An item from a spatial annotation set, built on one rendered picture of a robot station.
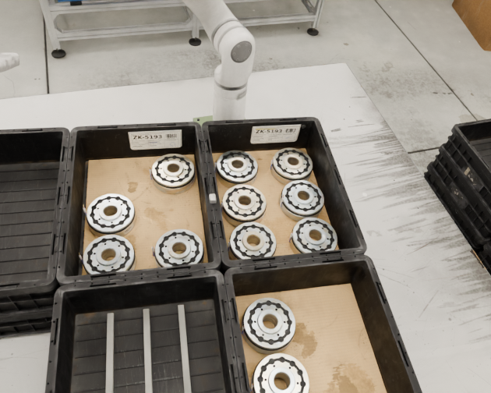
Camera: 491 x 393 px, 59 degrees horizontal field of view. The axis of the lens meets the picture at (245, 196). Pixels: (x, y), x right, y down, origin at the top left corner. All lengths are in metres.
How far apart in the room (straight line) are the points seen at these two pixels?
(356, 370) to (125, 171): 0.68
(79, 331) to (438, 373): 0.78
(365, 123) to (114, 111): 0.82
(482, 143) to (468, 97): 1.15
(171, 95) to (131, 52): 1.43
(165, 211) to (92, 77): 1.81
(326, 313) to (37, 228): 0.65
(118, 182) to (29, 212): 0.20
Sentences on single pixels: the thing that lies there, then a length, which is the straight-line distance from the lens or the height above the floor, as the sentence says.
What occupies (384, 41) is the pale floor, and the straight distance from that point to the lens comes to 3.37.
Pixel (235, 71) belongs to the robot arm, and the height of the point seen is 0.98.
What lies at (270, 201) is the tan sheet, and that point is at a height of 0.83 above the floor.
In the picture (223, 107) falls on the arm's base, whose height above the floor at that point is 0.85.
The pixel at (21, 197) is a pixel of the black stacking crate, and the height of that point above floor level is 0.83.
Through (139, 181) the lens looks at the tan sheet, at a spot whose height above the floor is 0.83.
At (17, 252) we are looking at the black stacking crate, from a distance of 1.04.
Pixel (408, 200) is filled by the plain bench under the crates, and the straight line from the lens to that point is 1.36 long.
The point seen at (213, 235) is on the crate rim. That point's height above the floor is 0.92.
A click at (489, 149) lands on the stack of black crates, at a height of 0.49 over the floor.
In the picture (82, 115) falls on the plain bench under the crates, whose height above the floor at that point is 0.70.
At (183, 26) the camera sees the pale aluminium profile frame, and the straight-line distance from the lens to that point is 2.90.
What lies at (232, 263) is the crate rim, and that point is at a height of 0.93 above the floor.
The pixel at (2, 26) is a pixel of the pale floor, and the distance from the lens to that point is 3.28.
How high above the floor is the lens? 1.67
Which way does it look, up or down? 53 degrees down
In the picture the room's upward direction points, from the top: 9 degrees clockwise
